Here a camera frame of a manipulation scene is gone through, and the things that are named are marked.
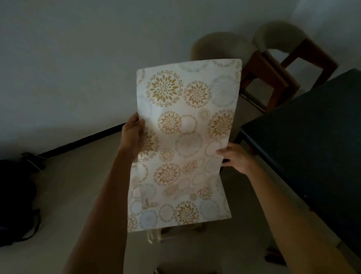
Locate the black dining table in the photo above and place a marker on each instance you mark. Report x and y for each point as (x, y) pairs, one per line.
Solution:
(310, 141)

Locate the person's left hand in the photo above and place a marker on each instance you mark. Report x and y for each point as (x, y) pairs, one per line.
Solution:
(132, 138)

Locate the person's right hand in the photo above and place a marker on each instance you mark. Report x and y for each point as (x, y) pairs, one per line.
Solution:
(239, 159)

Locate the person's left forearm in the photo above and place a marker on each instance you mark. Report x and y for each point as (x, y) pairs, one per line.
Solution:
(104, 220)

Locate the black backpack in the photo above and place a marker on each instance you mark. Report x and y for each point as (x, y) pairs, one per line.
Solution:
(17, 203)

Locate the person's right forearm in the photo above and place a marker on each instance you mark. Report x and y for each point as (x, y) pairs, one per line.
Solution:
(296, 225)

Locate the beige plastic stool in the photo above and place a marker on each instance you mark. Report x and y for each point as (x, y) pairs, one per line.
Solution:
(153, 235)

